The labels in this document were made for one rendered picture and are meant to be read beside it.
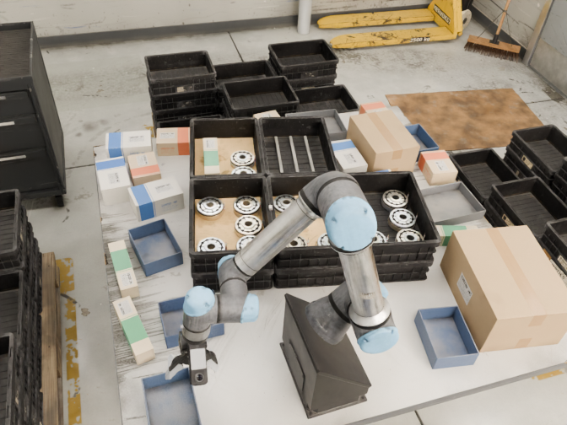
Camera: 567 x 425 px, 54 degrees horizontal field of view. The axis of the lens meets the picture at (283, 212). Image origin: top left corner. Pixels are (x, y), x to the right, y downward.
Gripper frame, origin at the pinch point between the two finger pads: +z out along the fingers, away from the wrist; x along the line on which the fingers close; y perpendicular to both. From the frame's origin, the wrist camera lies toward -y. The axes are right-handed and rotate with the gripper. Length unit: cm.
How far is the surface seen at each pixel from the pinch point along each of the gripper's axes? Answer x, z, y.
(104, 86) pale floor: 13, 89, 310
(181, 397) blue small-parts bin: 1.8, 17.2, 3.6
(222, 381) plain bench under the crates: -11.6, 16.0, 6.1
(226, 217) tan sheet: -24, 1, 67
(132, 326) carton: 14.5, 13.1, 29.8
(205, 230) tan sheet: -15, 2, 62
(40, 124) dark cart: 48, 31, 175
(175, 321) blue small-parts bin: -0.3, 16.9, 32.4
